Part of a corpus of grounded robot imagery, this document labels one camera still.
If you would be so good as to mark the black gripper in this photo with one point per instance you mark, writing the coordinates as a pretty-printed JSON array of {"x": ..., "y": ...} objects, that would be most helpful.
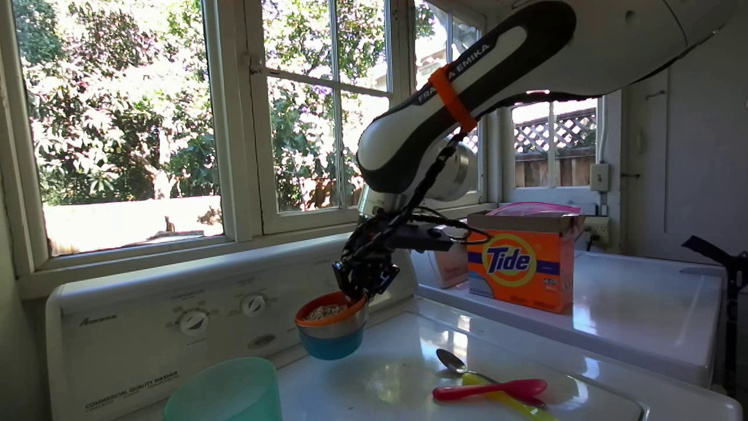
[{"x": 370, "y": 261}]

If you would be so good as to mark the blue plastic bowl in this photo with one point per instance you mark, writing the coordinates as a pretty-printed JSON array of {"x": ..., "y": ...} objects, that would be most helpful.
[{"x": 333, "y": 343}]

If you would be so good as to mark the orange Tide detergent box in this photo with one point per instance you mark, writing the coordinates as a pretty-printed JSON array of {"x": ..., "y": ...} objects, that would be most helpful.
[{"x": 522, "y": 271}]

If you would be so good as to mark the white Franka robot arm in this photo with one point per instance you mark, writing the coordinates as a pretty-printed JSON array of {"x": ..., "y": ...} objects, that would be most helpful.
[{"x": 499, "y": 79}]

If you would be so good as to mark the oat flakes in bowl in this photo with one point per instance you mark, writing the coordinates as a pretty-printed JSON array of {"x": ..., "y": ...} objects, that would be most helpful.
[{"x": 331, "y": 310}]

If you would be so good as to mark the small white washer knob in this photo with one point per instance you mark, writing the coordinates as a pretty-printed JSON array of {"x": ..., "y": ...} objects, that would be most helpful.
[
  {"x": 193, "y": 322},
  {"x": 254, "y": 304}
]

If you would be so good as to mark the metal spoon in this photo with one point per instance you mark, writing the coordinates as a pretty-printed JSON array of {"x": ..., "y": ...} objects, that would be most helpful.
[{"x": 452, "y": 361}]

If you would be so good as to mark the teal plastic cup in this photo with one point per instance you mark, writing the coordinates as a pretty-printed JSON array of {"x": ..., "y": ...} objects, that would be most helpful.
[{"x": 224, "y": 395}]

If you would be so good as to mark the red plastic spoon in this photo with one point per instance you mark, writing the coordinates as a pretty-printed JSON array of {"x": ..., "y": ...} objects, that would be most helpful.
[{"x": 499, "y": 389}]

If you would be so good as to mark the wooden lattice fence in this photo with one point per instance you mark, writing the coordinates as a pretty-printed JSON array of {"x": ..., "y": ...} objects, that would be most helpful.
[{"x": 554, "y": 144}]

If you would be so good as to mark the white dryer machine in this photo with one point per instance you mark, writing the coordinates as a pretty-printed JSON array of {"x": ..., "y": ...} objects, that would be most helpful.
[{"x": 639, "y": 313}]

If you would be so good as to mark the white cabinet door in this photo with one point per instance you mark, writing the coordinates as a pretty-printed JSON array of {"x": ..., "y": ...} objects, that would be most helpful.
[{"x": 692, "y": 155}]

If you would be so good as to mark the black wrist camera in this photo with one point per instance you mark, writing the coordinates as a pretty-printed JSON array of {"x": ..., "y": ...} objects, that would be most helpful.
[{"x": 431, "y": 238}]

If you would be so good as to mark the white window frame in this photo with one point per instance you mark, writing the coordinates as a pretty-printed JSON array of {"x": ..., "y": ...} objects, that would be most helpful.
[{"x": 241, "y": 155}]

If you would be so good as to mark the beige wall outlet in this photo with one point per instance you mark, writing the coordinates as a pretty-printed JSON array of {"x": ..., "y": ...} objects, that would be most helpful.
[{"x": 599, "y": 177}]

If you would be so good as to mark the black camera stand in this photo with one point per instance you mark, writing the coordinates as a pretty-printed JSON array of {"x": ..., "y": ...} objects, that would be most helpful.
[{"x": 727, "y": 304}]

